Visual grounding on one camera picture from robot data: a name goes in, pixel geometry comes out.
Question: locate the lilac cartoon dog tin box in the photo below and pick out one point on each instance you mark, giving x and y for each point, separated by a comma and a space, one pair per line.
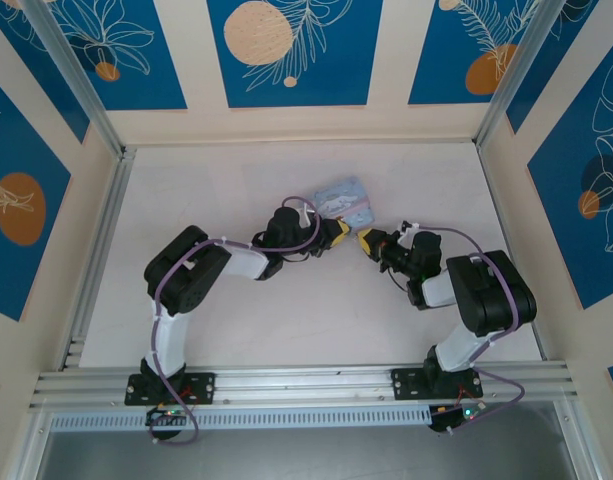
343, 197

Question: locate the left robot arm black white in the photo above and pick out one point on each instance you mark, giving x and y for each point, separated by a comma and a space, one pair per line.
186, 280

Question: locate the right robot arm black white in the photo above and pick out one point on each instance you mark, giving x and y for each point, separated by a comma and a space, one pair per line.
491, 290

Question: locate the black controller board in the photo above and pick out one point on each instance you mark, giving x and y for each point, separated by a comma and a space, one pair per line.
168, 415
456, 415

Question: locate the grey metal panel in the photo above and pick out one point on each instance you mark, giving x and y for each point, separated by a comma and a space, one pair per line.
306, 455

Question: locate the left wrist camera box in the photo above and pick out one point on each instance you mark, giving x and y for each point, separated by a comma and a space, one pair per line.
308, 214

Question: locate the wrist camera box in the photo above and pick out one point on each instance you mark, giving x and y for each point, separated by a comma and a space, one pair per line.
308, 214
405, 231

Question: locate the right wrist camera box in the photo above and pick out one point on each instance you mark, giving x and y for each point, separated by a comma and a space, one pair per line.
405, 231

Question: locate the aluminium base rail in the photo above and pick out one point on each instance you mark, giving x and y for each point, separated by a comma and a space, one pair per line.
306, 382

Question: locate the aluminium side rail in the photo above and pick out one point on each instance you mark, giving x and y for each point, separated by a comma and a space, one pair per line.
113, 210

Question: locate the aluminium upright frame post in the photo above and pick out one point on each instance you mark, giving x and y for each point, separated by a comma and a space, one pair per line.
76, 75
516, 75

